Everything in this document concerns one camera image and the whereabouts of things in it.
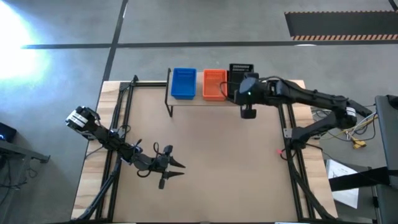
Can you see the yellow connector plug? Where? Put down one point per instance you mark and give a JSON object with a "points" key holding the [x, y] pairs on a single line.
{"points": [[359, 144]]}

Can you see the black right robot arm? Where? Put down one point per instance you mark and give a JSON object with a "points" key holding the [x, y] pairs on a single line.
{"points": [[311, 96]]}

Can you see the grey cabinet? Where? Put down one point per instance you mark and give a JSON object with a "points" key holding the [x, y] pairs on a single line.
{"points": [[387, 140]]}

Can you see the black device with blue light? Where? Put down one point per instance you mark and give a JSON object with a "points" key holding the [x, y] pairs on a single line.
{"points": [[7, 132]]}

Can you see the grey metal stand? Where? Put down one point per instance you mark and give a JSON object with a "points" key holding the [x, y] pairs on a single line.
{"points": [[18, 151]]}

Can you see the white paper sheet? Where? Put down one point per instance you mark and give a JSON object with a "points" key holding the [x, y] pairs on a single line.
{"points": [[346, 197]]}

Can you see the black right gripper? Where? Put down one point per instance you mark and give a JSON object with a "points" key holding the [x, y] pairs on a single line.
{"points": [[248, 93]]}

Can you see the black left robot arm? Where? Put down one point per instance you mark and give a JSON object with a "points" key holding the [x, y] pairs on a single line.
{"points": [[105, 138]]}

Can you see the black aluminium table frame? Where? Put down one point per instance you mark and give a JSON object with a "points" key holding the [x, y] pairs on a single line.
{"points": [[149, 84]]}

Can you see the orange plastic basket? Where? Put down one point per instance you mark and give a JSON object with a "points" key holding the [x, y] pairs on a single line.
{"points": [[214, 85]]}

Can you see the black hazard-striped floor mat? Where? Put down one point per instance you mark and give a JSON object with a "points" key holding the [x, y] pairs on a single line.
{"points": [[339, 25]]}

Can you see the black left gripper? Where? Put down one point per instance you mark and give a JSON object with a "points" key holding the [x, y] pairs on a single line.
{"points": [[152, 163]]}

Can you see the wooden shelf with black legs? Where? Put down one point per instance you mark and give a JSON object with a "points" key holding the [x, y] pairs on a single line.
{"points": [[199, 93]]}

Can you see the blue plastic basket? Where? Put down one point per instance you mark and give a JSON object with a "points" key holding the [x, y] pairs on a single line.
{"points": [[183, 84]]}

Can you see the black plastic basket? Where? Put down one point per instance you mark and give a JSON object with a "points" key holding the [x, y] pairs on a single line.
{"points": [[236, 74]]}

